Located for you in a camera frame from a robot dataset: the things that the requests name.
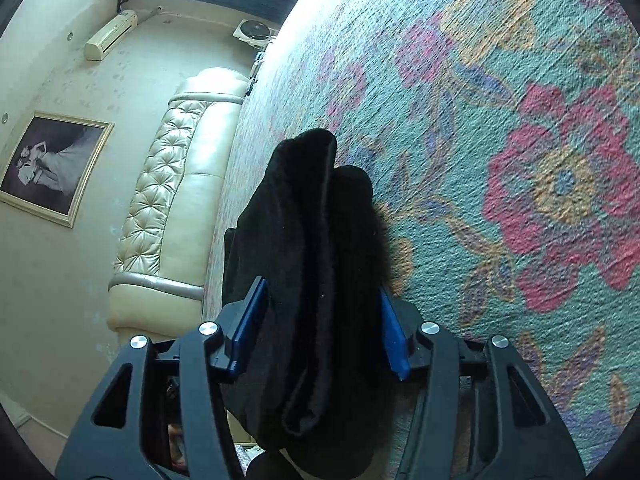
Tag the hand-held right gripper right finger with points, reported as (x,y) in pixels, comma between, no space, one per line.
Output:
(395,340)

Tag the floral knitted blanket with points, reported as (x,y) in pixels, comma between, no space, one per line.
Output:
(500,110)

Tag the cream wall air conditioner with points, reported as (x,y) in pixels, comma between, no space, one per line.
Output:
(110,35)

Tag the cream tufted leather headboard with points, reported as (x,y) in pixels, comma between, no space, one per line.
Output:
(175,185)

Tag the white fan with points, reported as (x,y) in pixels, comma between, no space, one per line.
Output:
(254,32)

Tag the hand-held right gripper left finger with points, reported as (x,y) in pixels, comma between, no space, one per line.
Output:
(250,330)

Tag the black pants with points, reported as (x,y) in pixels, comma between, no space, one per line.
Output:
(315,260)

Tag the gold framed wall picture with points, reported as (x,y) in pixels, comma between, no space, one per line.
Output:
(50,165)

